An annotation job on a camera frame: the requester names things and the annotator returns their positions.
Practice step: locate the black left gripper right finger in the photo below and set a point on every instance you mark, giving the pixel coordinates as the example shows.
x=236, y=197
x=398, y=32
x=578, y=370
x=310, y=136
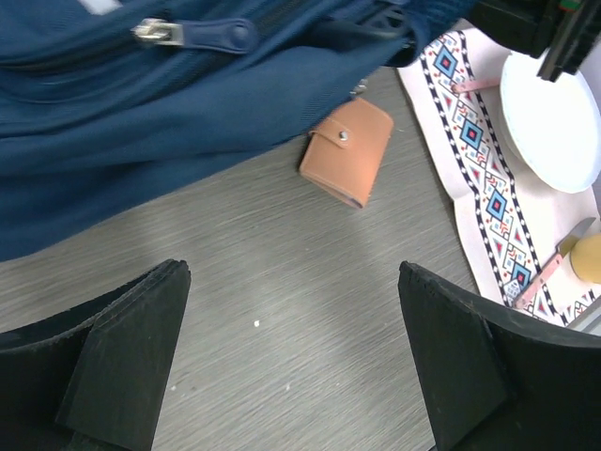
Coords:
x=495, y=379

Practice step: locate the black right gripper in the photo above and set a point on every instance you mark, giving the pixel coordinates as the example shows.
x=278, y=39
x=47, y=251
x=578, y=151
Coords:
x=562, y=33

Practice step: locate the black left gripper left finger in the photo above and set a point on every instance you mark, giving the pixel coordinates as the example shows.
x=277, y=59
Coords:
x=93, y=377

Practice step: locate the navy blue student backpack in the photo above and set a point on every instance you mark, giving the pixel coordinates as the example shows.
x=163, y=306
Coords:
x=103, y=110

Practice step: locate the white paper plate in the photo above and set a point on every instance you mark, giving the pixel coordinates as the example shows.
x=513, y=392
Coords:
x=553, y=126

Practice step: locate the patterned white placemat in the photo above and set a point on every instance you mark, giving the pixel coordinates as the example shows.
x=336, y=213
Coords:
x=508, y=220

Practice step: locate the yellow cup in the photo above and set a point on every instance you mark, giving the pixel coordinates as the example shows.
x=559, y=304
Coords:
x=585, y=259

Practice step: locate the tan leather wallet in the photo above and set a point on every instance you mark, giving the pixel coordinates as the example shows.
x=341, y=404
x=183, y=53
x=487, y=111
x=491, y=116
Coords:
x=346, y=149

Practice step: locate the pink handled knife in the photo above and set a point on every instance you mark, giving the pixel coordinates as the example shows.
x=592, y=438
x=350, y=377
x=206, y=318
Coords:
x=563, y=248

